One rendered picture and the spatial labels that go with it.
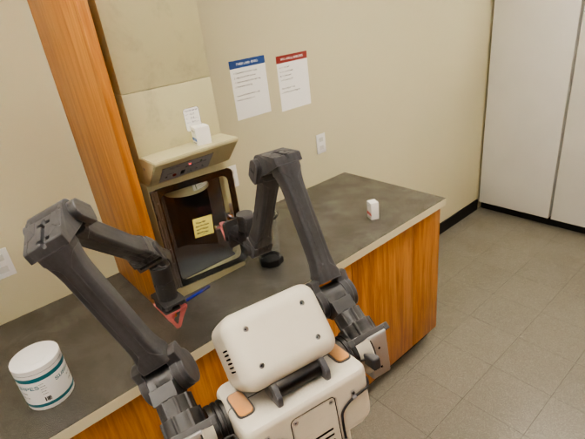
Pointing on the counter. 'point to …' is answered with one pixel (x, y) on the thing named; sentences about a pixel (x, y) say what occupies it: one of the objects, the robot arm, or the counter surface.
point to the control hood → (226, 143)
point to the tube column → (149, 43)
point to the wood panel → (94, 121)
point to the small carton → (201, 134)
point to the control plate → (185, 167)
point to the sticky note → (203, 226)
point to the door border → (166, 237)
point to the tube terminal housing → (168, 138)
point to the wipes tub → (42, 374)
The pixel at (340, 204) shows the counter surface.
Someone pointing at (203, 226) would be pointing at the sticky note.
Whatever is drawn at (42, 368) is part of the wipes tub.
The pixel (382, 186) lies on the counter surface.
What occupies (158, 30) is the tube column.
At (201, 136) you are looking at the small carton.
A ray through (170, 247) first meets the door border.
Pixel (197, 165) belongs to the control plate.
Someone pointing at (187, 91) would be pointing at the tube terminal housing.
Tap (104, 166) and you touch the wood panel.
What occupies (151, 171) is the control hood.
